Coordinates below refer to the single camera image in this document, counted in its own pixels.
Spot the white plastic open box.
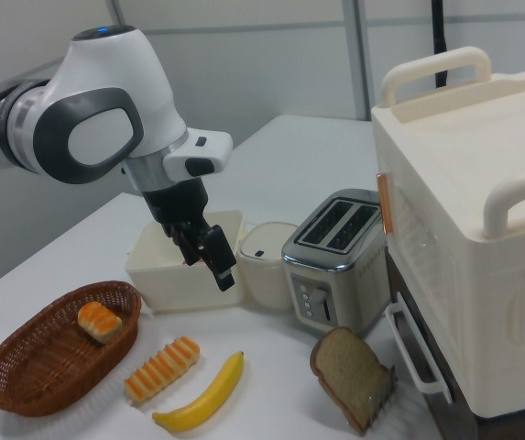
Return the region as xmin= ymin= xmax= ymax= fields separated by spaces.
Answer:
xmin=124 ymin=209 xmax=246 ymax=314

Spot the small white lidded bin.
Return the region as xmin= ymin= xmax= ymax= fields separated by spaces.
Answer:
xmin=237 ymin=221 xmax=300 ymax=310

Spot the orange glazed bread loaf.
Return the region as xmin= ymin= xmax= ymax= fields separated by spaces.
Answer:
xmin=76 ymin=301 xmax=124 ymax=347

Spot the black pole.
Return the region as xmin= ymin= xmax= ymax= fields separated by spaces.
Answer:
xmin=428 ymin=0 xmax=450 ymax=89

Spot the yellow banana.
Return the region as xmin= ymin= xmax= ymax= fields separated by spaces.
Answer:
xmin=151 ymin=350 xmax=246 ymax=433

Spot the brown bread slice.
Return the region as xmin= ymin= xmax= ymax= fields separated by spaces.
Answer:
xmin=309 ymin=325 xmax=394 ymax=435

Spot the dark brown cabinet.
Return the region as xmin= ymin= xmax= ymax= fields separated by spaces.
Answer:
xmin=386 ymin=259 xmax=525 ymax=440

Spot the cream plastic storage box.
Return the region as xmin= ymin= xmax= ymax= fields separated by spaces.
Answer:
xmin=370 ymin=45 xmax=525 ymax=421

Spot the orange striped bread roll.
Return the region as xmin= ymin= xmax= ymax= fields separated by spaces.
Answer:
xmin=124 ymin=335 xmax=202 ymax=406

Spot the copper latch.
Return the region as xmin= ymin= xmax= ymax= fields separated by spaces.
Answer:
xmin=376 ymin=172 xmax=395 ymax=236

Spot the brown wicker basket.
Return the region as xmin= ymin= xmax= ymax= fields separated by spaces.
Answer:
xmin=0 ymin=280 xmax=145 ymax=418

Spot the white cabinet door handle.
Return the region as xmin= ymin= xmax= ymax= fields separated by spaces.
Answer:
xmin=384 ymin=291 xmax=454 ymax=405

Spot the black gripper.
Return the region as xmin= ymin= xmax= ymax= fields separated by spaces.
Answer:
xmin=141 ymin=178 xmax=238 ymax=292

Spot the silver two-slot toaster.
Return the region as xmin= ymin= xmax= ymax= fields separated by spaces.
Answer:
xmin=281 ymin=188 xmax=389 ymax=336

